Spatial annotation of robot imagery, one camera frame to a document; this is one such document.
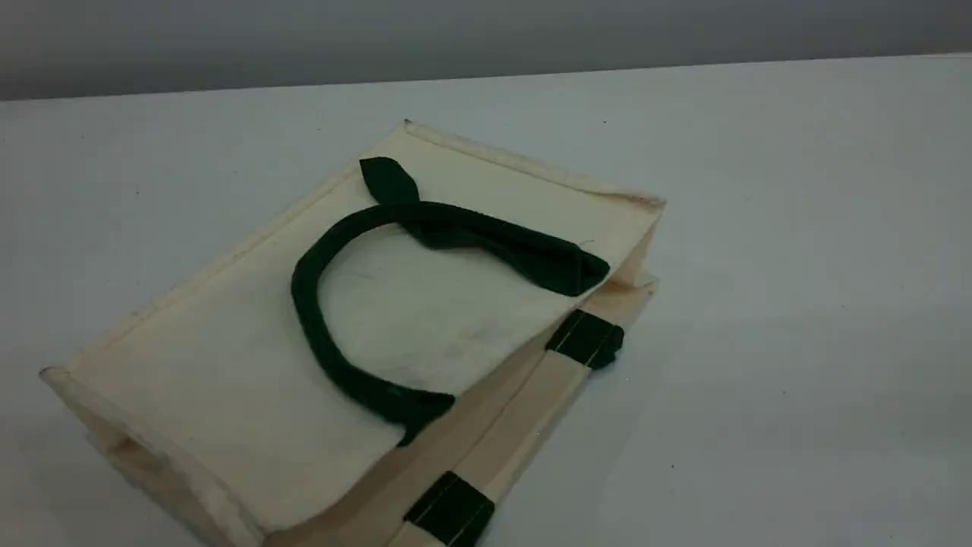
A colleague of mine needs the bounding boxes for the cream canvas bag green handles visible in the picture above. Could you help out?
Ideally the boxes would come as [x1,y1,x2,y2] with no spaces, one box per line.
[38,118,667,547]

